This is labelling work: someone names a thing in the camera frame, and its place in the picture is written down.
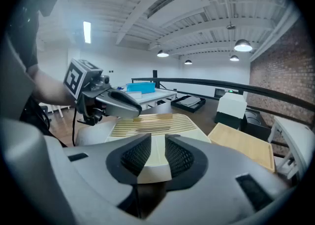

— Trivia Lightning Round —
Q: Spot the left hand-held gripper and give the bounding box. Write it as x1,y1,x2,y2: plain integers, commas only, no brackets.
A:
63,58,143,127

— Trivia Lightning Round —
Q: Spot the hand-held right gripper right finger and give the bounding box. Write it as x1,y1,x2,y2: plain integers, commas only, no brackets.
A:
147,134,294,225

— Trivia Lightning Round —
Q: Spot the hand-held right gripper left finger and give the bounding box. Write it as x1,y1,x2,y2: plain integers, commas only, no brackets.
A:
64,132,152,225

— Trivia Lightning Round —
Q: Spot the white dish rack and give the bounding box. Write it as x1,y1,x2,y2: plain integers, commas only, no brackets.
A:
105,113,212,184

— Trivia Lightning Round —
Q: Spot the person's left forearm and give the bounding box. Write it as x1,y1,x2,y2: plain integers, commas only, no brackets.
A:
26,64,77,108

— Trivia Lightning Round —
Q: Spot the black box with round holes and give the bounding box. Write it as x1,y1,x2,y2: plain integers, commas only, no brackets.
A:
241,107,272,141

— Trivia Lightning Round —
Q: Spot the blue plastic bin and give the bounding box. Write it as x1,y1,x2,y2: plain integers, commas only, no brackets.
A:
126,82,157,95

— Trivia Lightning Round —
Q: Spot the white rounded object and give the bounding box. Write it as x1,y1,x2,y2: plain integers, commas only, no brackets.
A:
74,120,119,146

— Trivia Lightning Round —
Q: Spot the large white table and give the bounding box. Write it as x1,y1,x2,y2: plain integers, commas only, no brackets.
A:
112,86,178,111

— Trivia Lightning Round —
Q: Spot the wooden board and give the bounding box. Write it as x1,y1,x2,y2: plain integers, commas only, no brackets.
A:
207,122,276,174

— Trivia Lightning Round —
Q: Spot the white and black appliance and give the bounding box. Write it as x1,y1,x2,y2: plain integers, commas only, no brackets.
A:
214,92,248,130

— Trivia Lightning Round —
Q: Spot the black tray with grey sheets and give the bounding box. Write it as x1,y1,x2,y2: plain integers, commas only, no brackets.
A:
170,95,207,114

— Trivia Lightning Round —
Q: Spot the black appliance with green light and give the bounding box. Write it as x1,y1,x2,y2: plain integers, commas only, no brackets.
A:
214,88,245,99

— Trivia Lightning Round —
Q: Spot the rectangular ceiling light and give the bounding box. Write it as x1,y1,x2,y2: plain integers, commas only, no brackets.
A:
83,21,92,44

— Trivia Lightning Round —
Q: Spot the small white side table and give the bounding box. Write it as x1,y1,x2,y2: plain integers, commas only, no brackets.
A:
267,115,312,180

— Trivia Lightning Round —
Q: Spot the black metal railing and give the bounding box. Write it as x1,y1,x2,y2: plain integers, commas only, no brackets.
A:
131,77,315,122

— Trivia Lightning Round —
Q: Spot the person in grey shirt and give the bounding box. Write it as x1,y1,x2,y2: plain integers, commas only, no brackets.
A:
4,0,66,70

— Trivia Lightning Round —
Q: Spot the black cable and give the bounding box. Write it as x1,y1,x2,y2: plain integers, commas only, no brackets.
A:
71,106,77,146

